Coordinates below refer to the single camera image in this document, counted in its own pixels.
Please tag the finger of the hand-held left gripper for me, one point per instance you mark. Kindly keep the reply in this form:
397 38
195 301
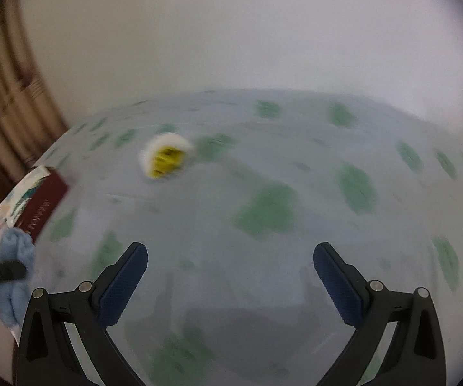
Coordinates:
2 270

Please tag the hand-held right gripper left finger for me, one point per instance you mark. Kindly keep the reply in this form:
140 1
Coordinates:
123 285

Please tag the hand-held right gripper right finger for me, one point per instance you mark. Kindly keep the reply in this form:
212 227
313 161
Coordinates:
338 285

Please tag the light blue fluffy plush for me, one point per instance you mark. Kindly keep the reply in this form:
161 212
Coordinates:
14 249

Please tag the teal and white packet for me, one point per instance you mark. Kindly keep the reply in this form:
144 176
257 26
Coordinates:
20 197

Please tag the dark red box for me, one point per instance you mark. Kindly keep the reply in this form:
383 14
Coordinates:
42 205

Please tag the yellow plush with white trim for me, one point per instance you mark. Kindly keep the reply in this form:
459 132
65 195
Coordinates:
167 157

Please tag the cloud print bed sheet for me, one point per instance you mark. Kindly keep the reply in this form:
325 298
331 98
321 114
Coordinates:
296 193

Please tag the beige patterned curtain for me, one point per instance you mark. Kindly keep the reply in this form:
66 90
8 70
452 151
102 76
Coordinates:
6 88

